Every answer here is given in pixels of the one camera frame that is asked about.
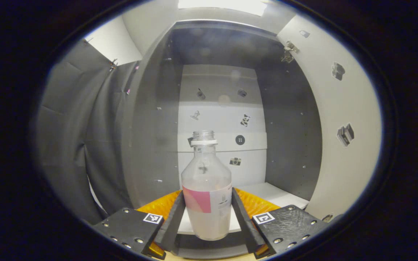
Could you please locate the black backdrop cloth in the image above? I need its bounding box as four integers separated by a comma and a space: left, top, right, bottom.
35, 39, 140, 225

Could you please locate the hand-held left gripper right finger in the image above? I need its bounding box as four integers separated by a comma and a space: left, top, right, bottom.
231, 187, 331, 259

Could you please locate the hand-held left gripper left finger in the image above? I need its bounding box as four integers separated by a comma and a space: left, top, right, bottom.
93, 189, 187, 260

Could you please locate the beige cabinet door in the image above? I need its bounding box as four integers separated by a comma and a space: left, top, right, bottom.
276, 14, 382, 222

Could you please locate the clear plastic bottle pink label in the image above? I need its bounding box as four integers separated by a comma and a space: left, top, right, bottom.
181, 130, 233, 241

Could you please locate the metal cabinet hinge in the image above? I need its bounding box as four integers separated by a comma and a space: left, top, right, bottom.
283, 40, 300, 64

